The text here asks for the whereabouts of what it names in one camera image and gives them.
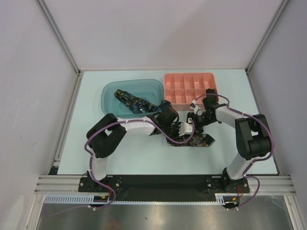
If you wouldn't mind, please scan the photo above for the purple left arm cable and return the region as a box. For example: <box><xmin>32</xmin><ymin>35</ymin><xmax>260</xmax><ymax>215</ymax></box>
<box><xmin>84</xmin><ymin>118</ymin><xmax>195</xmax><ymax>190</ymax></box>

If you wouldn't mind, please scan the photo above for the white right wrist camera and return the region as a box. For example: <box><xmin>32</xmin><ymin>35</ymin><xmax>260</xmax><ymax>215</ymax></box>
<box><xmin>190</xmin><ymin>100</ymin><xmax>203</xmax><ymax>116</ymax></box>

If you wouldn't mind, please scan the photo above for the right corner aluminium post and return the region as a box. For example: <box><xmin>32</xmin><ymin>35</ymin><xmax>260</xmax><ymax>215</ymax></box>
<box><xmin>247</xmin><ymin>0</ymin><xmax>292</xmax><ymax>71</ymax></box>

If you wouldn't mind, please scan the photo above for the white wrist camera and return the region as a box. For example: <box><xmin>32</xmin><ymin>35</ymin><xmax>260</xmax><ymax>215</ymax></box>
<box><xmin>178</xmin><ymin>121</ymin><xmax>195</xmax><ymax>137</ymax></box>
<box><xmin>190</xmin><ymin>100</ymin><xmax>203</xmax><ymax>116</ymax></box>

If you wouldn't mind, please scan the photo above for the white cable duct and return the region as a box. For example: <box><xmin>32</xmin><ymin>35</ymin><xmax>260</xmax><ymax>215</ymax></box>
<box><xmin>45</xmin><ymin>194</ymin><xmax>239</xmax><ymax>205</ymax></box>

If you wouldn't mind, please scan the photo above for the pink compartment organizer tray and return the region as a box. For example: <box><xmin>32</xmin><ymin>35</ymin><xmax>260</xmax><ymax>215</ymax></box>
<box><xmin>164</xmin><ymin>72</ymin><xmax>217</xmax><ymax>111</ymax></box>

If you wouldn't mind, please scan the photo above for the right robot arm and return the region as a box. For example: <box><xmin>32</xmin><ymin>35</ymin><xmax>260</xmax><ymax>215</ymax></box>
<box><xmin>188</xmin><ymin>93</ymin><xmax>274</xmax><ymax>193</ymax></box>

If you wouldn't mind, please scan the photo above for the navy yellow patterned tie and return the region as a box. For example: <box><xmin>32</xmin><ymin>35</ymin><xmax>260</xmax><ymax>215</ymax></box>
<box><xmin>114</xmin><ymin>89</ymin><xmax>172</xmax><ymax>114</ymax></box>

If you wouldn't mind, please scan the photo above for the rolled dark tie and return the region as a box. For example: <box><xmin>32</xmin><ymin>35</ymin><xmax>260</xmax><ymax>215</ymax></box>
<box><xmin>206</xmin><ymin>89</ymin><xmax>217</xmax><ymax>95</ymax></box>

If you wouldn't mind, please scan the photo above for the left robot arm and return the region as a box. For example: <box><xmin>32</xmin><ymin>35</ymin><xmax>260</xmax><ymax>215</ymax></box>
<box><xmin>84</xmin><ymin>107</ymin><xmax>184</xmax><ymax>192</ymax></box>

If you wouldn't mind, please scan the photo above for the teal plastic bin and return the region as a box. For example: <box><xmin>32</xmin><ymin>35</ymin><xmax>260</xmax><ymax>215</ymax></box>
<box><xmin>101</xmin><ymin>79</ymin><xmax>164</xmax><ymax>118</ymax></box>

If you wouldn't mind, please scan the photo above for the left corner aluminium post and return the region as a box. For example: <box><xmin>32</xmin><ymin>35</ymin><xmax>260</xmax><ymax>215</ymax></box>
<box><xmin>35</xmin><ymin>0</ymin><xmax>81</xmax><ymax>76</ymax></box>

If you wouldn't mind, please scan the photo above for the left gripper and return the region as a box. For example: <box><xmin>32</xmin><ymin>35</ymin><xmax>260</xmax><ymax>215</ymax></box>
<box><xmin>162</xmin><ymin>122</ymin><xmax>185</xmax><ymax>144</ymax></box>

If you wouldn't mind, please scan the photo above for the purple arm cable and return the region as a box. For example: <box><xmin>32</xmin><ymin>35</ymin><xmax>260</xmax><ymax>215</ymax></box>
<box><xmin>84</xmin><ymin>118</ymin><xmax>195</xmax><ymax>190</ymax></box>
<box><xmin>191</xmin><ymin>93</ymin><xmax>275</xmax><ymax>211</ymax></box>

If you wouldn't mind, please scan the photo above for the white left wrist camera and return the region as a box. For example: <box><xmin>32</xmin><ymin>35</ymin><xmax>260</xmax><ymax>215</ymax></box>
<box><xmin>178</xmin><ymin>121</ymin><xmax>195</xmax><ymax>137</ymax></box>

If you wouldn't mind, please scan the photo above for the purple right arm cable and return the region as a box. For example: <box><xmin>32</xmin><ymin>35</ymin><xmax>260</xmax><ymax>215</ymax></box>
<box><xmin>191</xmin><ymin>93</ymin><xmax>275</xmax><ymax>211</ymax></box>

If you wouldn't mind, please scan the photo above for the orange floral tie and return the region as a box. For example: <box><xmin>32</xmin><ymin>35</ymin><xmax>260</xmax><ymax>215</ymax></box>
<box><xmin>167</xmin><ymin>133</ymin><xmax>215</xmax><ymax>147</ymax></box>

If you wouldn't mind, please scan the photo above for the aluminium frame rail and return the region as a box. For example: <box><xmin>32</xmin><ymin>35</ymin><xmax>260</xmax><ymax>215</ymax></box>
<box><xmin>34</xmin><ymin>175</ymin><xmax>296</xmax><ymax>196</ymax></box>

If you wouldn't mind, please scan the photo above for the corner aluminium post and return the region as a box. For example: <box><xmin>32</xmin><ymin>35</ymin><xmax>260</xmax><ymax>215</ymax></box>
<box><xmin>35</xmin><ymin>0</ymin><xmax>81</xmax><ymax>76</ymax></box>
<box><xmin>247</xmin><ymin>0</ymin><xmax>292</xmax><ymax>71</ymax></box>

